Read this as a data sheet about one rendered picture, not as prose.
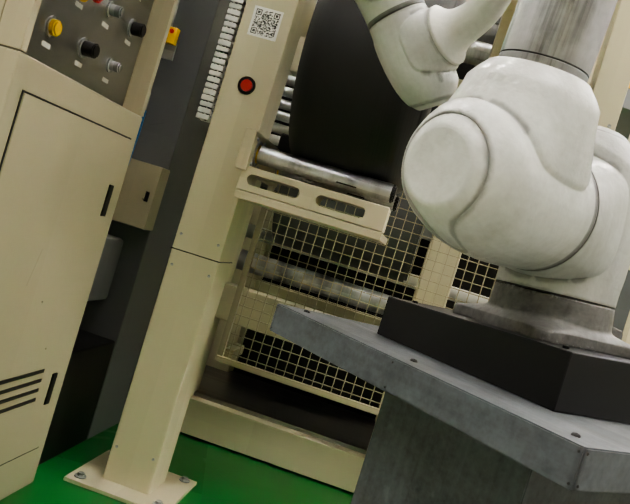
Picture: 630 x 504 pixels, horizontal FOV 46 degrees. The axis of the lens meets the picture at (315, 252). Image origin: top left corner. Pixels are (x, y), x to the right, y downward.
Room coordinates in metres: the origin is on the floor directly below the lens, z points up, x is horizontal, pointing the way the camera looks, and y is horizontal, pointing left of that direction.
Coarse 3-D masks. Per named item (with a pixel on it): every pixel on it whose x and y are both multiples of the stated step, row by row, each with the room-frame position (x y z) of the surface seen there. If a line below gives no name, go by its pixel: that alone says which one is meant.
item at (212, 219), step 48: (288, 0) 1.85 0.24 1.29; (240, 48) 1.86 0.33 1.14; (288, 48) 1.89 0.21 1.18; (240, 96) 1.86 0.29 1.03; (240, 144) 1.85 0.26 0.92; (192, 192) 1.87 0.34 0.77; (192, 240) 1.86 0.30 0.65; (192, 288) 1.86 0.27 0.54; (192, 336) 1.85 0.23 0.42; (144, 384) 1.86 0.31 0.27; (192, 384) 1.95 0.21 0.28; (144, 432) 1.86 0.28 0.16; (144, 480) 1.85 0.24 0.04
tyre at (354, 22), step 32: (320, 0) 1.67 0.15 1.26; (352, 0) 1.62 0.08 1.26; (448, 0) 1.65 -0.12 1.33; (320, 32) 1.63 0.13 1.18; (352, 32) 1.61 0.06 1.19; (320, 64) 1.63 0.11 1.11; (352, 64) 1.62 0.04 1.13; (320, 96) 1.65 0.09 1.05; (352, 96) 1.63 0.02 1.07; (384, 96) 1.62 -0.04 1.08; (320, 128) 1.69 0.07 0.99; (352, 128) 1.67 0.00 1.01; (384, 128) 1.65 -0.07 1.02; (416, 128) 1.66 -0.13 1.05; (320, 160) 1.77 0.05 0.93; (352, 160) 1.73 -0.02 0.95; (384, 160) 1.70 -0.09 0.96
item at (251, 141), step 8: (248, 128) 1.74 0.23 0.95; (248, 136) 1.74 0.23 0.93; (256, 136) 1.74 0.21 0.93; (248, 144) 1.74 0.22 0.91; (256, 144) 1.76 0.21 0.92; (264, 144) 1.82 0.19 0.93; (272, 144) 1.92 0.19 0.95; (240, 152) 1.74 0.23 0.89; (248, 152) 1.73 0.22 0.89; (240, 160) 1.74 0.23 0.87; (248, 160) 1.74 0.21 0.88; (240, 168) 1.74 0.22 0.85; (264, 168) 1.91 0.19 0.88; (272, 168) 2.00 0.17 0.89; (272, 184) 2.06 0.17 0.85
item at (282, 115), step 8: (288, 80) 2.26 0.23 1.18; (288, 88) 2.25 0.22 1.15; (288, 96) 2.26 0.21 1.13; (280, 104) 2.26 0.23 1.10; (288, 104) 2.26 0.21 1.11; (280, 112) 2.25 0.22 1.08; (288, 112) 2.38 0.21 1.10; (280, 120) 2.26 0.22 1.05; (288, 120) 2.25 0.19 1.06; (272, 128) 2.26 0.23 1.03; (280, 128) 2.26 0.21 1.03; (288, 128) 2.26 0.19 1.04; (272, 136) 2.25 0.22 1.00
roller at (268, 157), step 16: (256, 160) 1.79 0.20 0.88; (272, 160) 1.76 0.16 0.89; (288, 160) 1.76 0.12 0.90; (304, 160) 1.76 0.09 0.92; (304, 176) 1.77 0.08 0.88; (320, 176) 1.75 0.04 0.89; (336, 176) 1.74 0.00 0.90; (352, 176) 1.74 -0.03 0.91; (368, 192) 1.74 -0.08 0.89; (384, 192) 1.73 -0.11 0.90
